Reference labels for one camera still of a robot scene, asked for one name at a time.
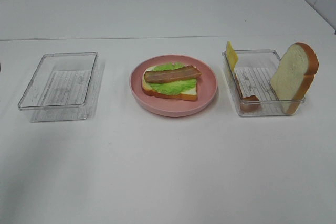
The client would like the green lettuce leaf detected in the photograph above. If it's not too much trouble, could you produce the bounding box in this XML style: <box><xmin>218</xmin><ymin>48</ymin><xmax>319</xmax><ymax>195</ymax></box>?
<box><xmin>142</xmin><ymin>62</ymin><xmax>197</xmax><ymax>95</ymax></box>

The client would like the bread slice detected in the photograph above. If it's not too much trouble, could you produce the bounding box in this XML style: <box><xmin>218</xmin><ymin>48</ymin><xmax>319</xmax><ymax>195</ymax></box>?
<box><xmin>142</xmin><ymin>63</ymin><xmax>197</xmax><ymax>101</ymax></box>
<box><xmin>270</xmin><ymin>42</ymin><xmax>319</xmax><ymax>115</ymax></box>

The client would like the bacon strip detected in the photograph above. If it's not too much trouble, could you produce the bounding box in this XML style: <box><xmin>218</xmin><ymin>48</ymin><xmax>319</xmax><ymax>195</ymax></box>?
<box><xmin>234</xmin><ymin>74</ymin><xmax>261</xmax><ymax>113</ymax></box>
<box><xmin>144</xmin><ymin>66</ymin><xmax>202</xmax><ymax>84</ymax></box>

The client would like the pink round plate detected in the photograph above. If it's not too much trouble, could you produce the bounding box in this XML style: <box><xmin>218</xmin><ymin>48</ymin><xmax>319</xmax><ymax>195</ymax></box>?
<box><xmin>130</xmin><ymin>55</ymin><xmax>218</xmax><ymax>117</ymax></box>

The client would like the yellow cheese slice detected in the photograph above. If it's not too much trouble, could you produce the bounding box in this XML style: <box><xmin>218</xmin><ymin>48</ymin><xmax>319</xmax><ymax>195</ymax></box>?
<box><xmin>224</xmin><ymin>41</ymin><xmax>239</xmax><ymax>84</ymax></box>

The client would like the clear right plastic tray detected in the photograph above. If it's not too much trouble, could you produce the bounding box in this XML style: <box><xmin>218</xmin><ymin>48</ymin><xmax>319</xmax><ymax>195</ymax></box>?
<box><xmin>223</xmin><ymin>49</ymin><xmax>305</xmax><ymax>116</ymax></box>

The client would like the clear plastic tray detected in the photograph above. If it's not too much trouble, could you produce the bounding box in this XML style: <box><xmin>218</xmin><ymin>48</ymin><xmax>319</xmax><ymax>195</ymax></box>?
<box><xmin>18</xmin><ymin>52</ymin><xmax>100</xmax><ymax>122</ymax></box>
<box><xmin>223</xmin><ymin>49</ymin><xmax>305</xmax><ymax>116</ymax></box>

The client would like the clear left plastic tray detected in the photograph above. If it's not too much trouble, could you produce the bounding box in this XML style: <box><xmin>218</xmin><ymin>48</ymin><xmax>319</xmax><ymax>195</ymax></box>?
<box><xmin>18</xmin><ymin>52</ymin><xmax>100</xmax><ymax>122</ymax></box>

